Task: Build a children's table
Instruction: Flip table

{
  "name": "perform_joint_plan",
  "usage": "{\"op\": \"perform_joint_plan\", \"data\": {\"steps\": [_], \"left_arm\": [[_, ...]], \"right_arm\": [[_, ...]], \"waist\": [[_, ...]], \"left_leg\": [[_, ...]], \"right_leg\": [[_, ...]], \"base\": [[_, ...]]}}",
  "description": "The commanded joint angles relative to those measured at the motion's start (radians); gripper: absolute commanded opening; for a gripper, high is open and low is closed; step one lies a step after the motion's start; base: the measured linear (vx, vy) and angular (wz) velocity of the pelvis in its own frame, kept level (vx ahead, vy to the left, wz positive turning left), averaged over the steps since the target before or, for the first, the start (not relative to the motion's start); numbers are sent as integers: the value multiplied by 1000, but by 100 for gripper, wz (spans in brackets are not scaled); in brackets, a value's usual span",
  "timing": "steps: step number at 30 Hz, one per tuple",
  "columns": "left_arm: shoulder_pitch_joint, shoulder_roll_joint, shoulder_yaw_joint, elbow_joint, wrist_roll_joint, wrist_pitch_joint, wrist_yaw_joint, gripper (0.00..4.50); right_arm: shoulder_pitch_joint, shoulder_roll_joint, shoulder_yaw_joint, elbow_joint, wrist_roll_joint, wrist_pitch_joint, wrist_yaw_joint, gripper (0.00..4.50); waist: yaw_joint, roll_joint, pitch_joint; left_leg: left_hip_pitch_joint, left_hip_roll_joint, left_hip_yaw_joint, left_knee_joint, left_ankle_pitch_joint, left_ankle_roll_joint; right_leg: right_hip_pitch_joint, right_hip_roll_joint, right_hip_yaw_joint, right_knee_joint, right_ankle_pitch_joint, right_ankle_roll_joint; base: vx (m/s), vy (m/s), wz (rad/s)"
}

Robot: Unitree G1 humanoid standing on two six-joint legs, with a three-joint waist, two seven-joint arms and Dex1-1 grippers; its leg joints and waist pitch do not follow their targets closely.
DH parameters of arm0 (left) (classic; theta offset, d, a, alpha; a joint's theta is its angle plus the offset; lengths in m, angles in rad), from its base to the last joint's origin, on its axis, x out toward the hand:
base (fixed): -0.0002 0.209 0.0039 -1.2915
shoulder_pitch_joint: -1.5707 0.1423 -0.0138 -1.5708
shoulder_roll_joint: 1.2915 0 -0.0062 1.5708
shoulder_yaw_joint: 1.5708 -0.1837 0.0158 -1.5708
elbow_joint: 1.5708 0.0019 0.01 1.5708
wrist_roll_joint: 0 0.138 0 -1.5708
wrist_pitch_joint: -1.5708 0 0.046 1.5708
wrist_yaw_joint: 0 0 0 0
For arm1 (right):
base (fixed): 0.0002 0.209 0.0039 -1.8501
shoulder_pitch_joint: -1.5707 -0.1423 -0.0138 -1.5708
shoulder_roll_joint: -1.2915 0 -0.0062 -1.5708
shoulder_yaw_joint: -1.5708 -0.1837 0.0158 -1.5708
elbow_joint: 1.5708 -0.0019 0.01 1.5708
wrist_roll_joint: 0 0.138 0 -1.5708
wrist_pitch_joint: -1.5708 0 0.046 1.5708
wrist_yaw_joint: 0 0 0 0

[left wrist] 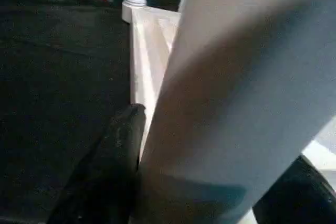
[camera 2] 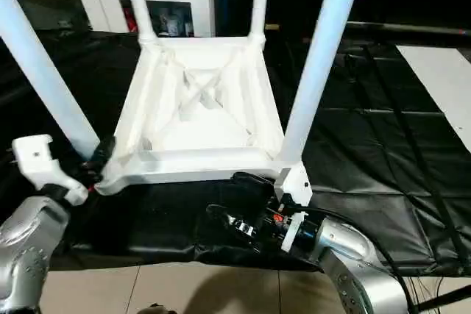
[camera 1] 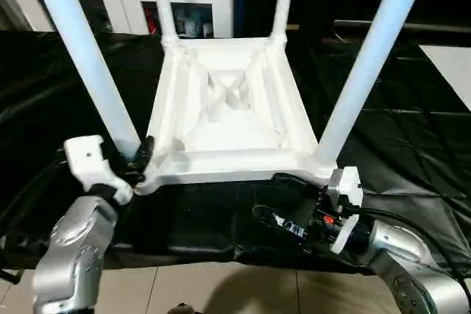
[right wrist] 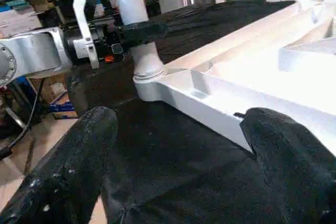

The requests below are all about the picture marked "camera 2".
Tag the white plastic stool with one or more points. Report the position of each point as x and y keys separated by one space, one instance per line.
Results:
x=206 y=167

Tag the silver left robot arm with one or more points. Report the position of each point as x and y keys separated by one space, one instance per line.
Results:
x=25 y=248

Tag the black glossy mat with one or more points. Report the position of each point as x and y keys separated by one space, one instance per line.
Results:
x=368 y=163

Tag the dark rounded robot body part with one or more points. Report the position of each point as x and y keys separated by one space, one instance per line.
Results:
x=154 y=308

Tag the small yellow label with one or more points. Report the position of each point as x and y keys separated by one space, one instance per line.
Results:
x=272 y=27

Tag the black metal table leg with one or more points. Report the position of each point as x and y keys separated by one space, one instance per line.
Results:
x=445 y=297

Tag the white flat board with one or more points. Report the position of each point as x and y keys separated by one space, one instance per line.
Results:
x=438 y=82

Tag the black horizontal bar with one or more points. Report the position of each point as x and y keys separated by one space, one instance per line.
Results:
x=404 y=29

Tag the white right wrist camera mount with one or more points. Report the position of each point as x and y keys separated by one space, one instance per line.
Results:
x=294 y=181

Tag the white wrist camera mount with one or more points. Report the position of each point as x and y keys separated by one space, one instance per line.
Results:
x=294 y=181
x=37 y=163

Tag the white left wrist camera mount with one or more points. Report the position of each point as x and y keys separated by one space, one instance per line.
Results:
x=37 y=163

